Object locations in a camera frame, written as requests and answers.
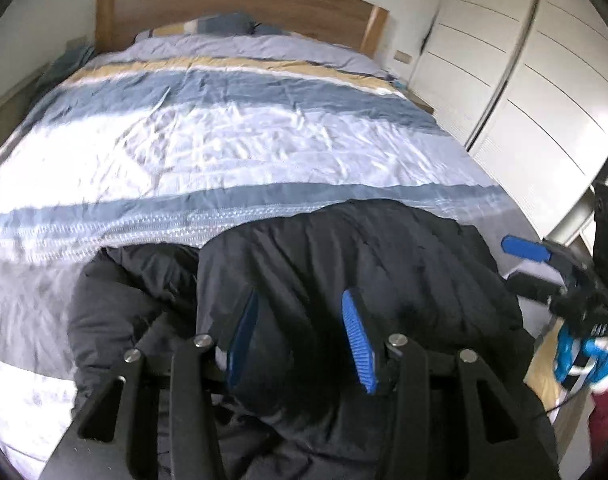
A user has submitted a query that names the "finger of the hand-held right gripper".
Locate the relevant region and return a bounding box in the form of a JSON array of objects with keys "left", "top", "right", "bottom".
[
  {"left": 501, "top": 234, "right": 580, "bottom": 272},
  {"left": 506, "top": 270, "right": 575, "bottom": 307}
]

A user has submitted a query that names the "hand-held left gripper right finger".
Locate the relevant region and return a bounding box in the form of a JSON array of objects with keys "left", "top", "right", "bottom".
[{"left": 340, "top": 288, "right": 560, "bottom": 480}]

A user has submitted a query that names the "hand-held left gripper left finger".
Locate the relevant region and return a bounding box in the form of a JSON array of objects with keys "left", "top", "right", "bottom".
[{"left": 44, "top": 287, "right": 260, "bottom": 480}]

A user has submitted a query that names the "black puffer jacket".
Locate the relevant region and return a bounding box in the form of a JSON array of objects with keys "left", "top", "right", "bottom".
[{"left": 66, "top": 199, "right": 557, "bottom": 480}]

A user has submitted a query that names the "person's right hand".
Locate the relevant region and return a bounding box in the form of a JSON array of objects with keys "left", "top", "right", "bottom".
[{"left": 555, "top": 322, "right": 608, "bottom": 389}]

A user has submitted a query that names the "grey bar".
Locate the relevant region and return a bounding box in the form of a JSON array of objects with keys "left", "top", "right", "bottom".
[{"left": 543, "top": 195, "right": 602, "bottom": 247}]

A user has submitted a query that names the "striped duvet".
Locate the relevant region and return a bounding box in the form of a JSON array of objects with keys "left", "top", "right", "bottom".
[{"left": 0, "top": 40, "right": 540, "bottom": 480}]

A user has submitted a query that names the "white wardrobe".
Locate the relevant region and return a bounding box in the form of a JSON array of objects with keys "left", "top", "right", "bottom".
[{"left": 409, "top": 0, "right": 608, "bottom": 196}]

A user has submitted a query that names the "dark blue pillow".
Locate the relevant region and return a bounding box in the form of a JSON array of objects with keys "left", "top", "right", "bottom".
[{"left": 254, "top": 22, "right": 296, "bottom": 37}]

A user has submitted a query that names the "striped blue pillow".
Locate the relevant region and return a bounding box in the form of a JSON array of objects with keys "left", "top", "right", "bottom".
[{"left": 134, "top": 12, "right": 257, "bottom": 44}]

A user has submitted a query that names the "blue cloth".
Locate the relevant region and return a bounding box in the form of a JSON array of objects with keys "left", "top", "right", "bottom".
[{"left": 36, "top": 42, "right": 97, "bottom": 92}]

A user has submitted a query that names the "wooden headboard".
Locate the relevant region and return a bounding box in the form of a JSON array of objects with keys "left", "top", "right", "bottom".
[{"left": 95, "top": 0, "right": 390, "bottom": 57}]

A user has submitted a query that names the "wooden bed frame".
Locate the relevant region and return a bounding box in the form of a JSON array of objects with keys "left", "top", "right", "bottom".
[{"left": 524, "top": 330, "right": 592, "bottom": 461}]

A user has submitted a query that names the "black cable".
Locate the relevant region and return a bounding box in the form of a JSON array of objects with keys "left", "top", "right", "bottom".
[{"left": 529, "top": 385, "right": 587, "bottom": 423}]

